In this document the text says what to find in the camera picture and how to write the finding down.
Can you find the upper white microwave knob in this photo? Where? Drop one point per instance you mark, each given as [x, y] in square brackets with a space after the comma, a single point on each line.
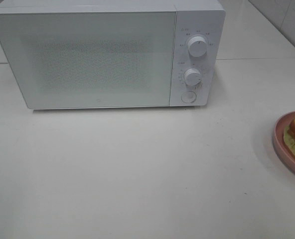
[197, 46]

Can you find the white microwave knob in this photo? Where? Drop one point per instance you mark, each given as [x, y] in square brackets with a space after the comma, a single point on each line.
[197, 46]
[192, 77]

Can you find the lower white microwave knob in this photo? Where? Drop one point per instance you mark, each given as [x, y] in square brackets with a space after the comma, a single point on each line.
[192, 77]

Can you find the pink round plate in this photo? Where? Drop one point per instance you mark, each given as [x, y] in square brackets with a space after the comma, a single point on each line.
[282, 151]

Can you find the white microwave oven body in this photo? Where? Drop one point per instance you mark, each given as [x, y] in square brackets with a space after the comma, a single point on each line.
[193, 18]

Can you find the round microwave door button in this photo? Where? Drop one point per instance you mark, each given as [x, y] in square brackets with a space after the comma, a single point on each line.
[188, 97]

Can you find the white microwave door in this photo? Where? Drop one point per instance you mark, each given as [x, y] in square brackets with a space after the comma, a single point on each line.
[90, 60]

